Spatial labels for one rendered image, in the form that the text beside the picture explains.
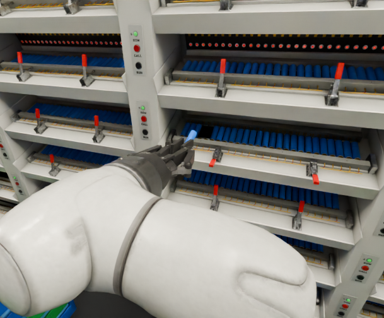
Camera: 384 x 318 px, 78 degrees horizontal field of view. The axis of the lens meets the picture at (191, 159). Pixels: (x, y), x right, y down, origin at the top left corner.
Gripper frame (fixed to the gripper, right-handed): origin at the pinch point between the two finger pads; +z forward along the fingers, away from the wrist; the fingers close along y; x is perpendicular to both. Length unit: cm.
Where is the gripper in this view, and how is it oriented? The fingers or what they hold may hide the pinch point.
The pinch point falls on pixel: (182, 147)
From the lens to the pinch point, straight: 55.8
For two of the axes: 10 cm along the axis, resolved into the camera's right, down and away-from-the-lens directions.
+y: -9.5, -1.5, 2.7
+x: -0.5, 9.4, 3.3
